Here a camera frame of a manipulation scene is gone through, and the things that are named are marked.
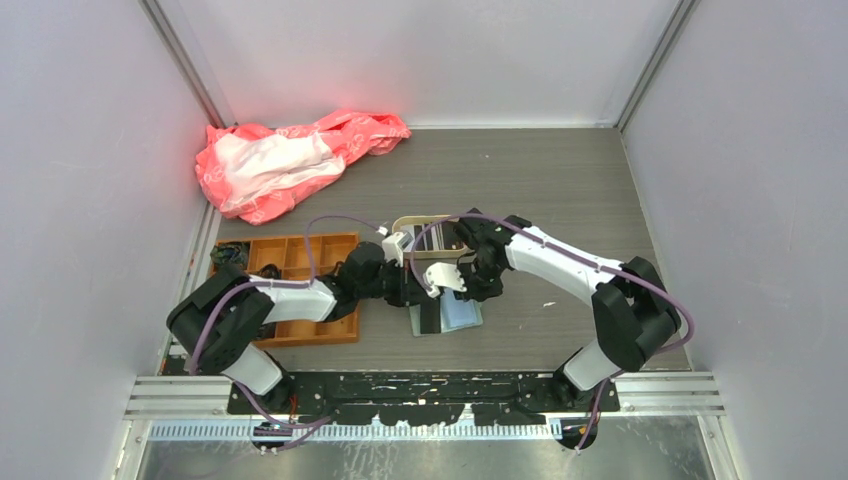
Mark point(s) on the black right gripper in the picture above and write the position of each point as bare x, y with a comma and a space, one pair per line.
477, 294

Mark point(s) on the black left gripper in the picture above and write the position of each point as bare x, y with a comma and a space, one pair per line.
409, 291

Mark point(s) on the green leather card holder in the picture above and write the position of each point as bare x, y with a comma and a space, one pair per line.
456, 314

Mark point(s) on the beige oval card tray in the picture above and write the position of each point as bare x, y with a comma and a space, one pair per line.
405, 223

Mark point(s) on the orange compartment organizer box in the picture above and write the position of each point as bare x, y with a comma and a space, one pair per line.
295, 256

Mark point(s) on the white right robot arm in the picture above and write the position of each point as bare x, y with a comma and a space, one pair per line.
632, 313

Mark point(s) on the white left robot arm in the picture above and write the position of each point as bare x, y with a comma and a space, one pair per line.
218, 322

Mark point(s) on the stack of credit cards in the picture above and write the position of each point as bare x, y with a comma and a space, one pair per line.
440, 238

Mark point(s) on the black roll in organizer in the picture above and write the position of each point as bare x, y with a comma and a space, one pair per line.
270, 271

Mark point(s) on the dark bundle in organizer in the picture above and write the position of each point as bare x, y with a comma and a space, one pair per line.
234, 253

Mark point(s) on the pink and white plastic bag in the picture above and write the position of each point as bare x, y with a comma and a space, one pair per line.
257, 173

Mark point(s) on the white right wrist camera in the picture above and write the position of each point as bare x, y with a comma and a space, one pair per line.
441, 275

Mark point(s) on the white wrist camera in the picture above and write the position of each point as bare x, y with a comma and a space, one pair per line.
441, 275
395, 245

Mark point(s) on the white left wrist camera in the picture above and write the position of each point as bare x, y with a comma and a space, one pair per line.
395, 245

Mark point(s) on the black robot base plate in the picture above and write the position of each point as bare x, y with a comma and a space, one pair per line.
421, 398

